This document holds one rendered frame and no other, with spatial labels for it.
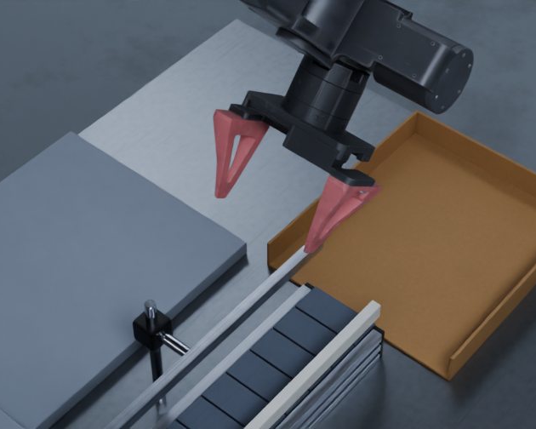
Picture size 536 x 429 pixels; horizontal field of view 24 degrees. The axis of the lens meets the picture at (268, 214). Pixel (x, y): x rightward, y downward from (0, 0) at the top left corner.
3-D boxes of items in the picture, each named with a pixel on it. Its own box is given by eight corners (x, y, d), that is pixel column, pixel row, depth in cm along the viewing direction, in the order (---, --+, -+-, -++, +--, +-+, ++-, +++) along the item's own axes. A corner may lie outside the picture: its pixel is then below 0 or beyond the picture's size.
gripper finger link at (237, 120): (243, 225, 102) (291, 123, 100) (179, 185, 105) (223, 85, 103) (282, 224, 108) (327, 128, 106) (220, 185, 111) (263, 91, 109)
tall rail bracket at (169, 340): (191, 438, 130) (183, 343, 118) (140, 401, 133) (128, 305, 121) (211, 418, 132) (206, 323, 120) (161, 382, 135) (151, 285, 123)
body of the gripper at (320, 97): (334, 166, 98) (374, 82, 97) (236, 110, 103) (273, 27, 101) (367, 168, 104) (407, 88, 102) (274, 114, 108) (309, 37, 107)
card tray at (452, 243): (449, 381, 135) (453, 359, 132) (266, 265, 147) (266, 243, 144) (589, 225, 151) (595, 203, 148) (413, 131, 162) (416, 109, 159)
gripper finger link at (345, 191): (310, 267, 99) (361, 163, 97) (242, 225, 102) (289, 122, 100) (346, 263, 105) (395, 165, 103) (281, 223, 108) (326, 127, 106)
